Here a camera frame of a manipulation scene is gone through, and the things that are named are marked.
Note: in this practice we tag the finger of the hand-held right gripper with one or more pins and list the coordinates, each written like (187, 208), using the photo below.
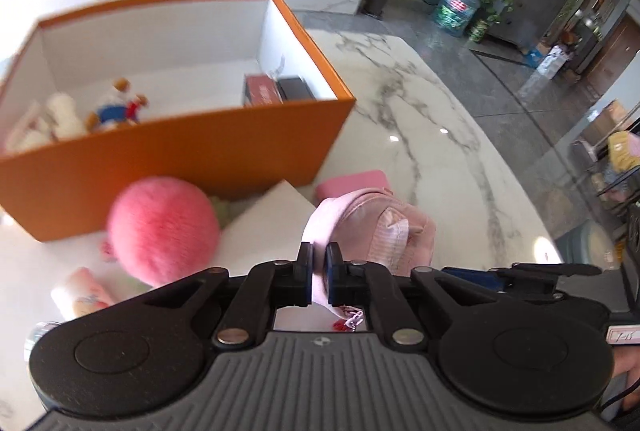
(475, 277)
(550, 272)

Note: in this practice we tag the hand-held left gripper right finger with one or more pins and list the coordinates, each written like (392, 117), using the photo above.
(336, 281)

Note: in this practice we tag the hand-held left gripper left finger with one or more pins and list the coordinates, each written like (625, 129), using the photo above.
(300, 281)

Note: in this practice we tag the pink fabric pouch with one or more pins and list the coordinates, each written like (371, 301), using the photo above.
(370, 226)

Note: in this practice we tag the white box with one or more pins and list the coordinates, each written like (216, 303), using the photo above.
(275, 221)

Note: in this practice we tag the pink card case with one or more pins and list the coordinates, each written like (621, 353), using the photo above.
(352, 185)

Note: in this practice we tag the pink fluffy peach pompom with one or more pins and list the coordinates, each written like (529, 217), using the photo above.
(165, 231)

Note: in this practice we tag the orange cardboard box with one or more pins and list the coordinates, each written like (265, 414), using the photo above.
(175, 161)

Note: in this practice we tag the black square gift box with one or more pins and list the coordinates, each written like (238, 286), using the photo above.
(296, 88)

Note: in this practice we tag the pink printed packet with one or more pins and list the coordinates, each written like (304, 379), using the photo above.
(82, 293)

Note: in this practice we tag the brown bear plush blue cap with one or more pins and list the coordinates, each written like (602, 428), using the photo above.
(115, 108)

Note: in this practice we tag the round clear disc case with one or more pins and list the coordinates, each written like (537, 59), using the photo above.
(40, 336)

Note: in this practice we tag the white crochet bunny plush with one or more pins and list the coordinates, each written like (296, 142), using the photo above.
(60, 118)

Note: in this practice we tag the person's right hand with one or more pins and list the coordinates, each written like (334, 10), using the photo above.
(629, 368)

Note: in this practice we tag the metal rack with cloths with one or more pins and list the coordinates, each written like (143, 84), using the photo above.
(620, 151)

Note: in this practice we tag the cardboard boxes on floor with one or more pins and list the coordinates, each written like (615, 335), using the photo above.
(550, 61)

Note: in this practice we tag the green drink can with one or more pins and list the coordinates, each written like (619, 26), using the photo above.
(478, 31)

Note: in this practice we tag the grey metal cabinet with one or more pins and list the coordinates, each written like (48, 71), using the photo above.
(535, 6)

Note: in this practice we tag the large water jug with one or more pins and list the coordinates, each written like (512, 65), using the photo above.
(457, 6)

